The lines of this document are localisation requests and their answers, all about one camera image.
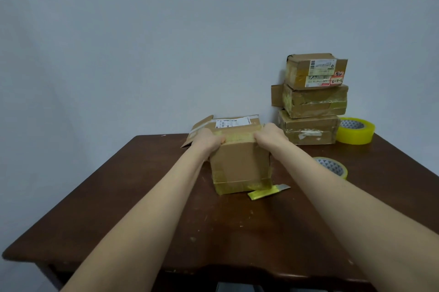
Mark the taped cardboard box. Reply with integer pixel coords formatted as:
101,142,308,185
181,115,274,195

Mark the thin yellow tape roll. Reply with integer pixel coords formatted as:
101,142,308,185
313,157,348,180

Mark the cardboard box with red label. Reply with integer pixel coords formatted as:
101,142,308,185
285,53,348,91

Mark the cardboard box with white scrap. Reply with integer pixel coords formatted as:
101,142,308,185
277,109,341,146

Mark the cardboard box with loose flap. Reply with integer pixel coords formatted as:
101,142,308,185
271,83,349,119

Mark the person's right forearm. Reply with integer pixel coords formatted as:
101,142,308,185
270,139,439,292

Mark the yellow utility knife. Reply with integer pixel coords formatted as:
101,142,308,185
248,184,291,201

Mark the person's left forearm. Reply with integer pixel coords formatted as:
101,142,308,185
60,146,210,292

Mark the person's right hand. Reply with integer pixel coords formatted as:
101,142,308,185
253,123,289,151

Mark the thick yellow tape roll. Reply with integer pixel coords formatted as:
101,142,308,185
336,117,376,145

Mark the person's left hand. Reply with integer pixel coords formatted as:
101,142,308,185
191,128,226,157

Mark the dark brown wooden table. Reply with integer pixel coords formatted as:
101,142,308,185
2,133,439,292

